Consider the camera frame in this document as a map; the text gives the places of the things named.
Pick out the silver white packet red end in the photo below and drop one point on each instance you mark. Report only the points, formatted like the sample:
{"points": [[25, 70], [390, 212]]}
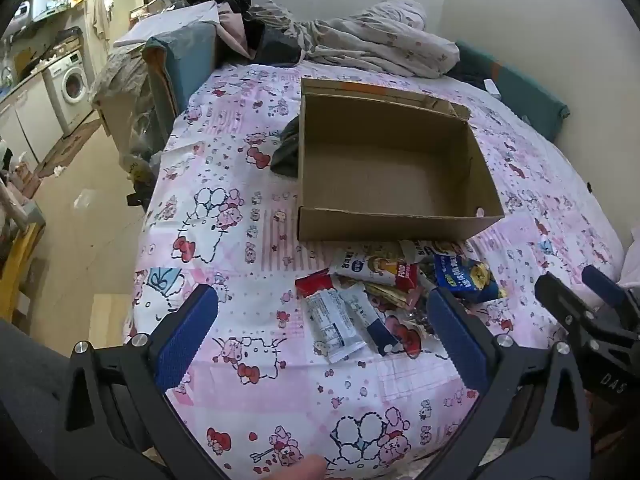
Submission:
{"points": [[330, 325]]}

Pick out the white washing machine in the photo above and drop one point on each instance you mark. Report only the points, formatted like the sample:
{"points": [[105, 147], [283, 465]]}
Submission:
{"points": [[70, 87]]}

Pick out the grey clothing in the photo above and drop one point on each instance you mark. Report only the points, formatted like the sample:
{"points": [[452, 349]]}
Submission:
{"points": [[25, 400]]}

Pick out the small dark bag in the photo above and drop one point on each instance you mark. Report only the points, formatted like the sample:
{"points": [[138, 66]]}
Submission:
{"points": [[280, 45]]}

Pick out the brown striped snack stick packet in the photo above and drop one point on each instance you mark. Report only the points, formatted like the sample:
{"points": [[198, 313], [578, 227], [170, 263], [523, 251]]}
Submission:
{"points": [[387, 292]]}

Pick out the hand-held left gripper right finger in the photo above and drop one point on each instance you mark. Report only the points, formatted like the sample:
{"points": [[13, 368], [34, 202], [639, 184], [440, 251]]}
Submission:
{"points": [[457, 340]]}

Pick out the white cone print snack packet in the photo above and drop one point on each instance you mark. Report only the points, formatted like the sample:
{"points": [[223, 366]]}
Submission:
{"points": [[367, 265]]}

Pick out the white packet navy end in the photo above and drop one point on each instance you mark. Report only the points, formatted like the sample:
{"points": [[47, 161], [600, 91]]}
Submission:
{"points": [[362, 305]]}

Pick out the brown floor mat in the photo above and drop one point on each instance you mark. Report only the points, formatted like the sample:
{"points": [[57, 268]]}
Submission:
{"points": [[70, 147]]}

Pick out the white wrapped flat board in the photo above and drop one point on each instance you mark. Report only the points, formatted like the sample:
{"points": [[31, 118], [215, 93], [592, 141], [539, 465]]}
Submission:
{"points": [[165, 22]]}

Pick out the clear bag of dark snack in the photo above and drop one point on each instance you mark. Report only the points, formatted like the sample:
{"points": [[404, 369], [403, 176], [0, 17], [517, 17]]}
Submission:
{"points": [[420, 322]]}

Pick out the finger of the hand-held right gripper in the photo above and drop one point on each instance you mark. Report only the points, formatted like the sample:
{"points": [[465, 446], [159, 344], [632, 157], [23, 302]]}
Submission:
{"points": [[557, 292], [602, 280]]}

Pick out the teal padded bed board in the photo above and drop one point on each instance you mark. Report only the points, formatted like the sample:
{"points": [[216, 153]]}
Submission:
{"points": [[520, 92], [187, 55]]}

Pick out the dark grey cloth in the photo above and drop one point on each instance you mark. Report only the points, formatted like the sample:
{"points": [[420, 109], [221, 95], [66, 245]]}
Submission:
{"points": [[287, 152]]}

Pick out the crumpled floral quilt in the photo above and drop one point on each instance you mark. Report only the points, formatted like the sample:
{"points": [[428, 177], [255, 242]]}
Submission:
{"points": [[375, 35]]}

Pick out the pink cloth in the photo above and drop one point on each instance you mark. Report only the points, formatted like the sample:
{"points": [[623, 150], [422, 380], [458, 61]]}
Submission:
{"points": [[232, 30]]}

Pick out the clear plastic bag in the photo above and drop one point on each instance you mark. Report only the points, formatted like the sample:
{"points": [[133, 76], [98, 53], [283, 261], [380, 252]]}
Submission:
{"points": [[127, 105]]}

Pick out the flat cardboard piece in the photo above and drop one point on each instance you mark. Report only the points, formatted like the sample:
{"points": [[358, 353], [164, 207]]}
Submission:
{"points": [[112, 316]]}

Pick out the person's left hand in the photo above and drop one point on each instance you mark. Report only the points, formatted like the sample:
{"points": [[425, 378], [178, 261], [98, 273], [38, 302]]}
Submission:
{"points": [[305, 470]]}

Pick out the yellow stool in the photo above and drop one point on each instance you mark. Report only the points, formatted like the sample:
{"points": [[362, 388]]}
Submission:
{"points": [[17, 270]]}

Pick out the blue yellow cartoon snack packet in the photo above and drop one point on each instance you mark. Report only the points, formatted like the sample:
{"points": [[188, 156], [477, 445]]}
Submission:
{"points": [[465, 277]]}

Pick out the white brown print snack packet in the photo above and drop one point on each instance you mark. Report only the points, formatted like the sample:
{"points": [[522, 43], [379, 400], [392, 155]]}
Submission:
{"points": [[415, 250]]}

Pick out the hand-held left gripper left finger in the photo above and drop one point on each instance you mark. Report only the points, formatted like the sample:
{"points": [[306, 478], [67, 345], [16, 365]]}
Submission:
{"points": [[187, 340]]}

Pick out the pink cartoon printed bed sheet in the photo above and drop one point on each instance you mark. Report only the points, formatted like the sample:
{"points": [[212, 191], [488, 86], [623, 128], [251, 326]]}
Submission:
{"points": [[240, 210]]}

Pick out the small white object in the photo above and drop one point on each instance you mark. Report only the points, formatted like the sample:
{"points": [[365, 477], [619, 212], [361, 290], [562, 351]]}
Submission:
{"points": [[492, 89]]}

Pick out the cardboard box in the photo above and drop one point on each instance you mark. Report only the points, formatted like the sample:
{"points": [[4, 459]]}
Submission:
{"points": [[390, 170]]}

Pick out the hanging beige towel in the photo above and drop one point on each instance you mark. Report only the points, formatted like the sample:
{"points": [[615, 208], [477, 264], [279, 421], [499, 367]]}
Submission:
{"points": [[102, 12]]}

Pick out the white kitchen cabinets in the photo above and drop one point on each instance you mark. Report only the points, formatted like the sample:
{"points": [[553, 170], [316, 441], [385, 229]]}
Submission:
{"points": [[25, 120]]}

